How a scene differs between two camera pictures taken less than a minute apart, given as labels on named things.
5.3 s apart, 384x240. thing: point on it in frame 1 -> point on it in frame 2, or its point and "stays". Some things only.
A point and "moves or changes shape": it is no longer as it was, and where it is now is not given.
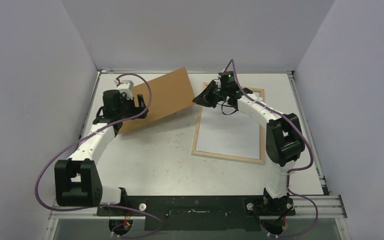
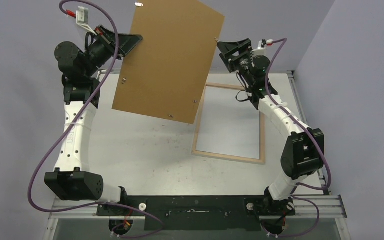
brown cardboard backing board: x=171 y=92 moves or changes shape
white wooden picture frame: x=262 y=160 stays
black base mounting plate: x=199 y=213 stays
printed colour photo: x=236 y=134 stays
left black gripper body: x=128 y=110 -> x=103 y=49
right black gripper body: x=213 y=94 -> x=235 y=56
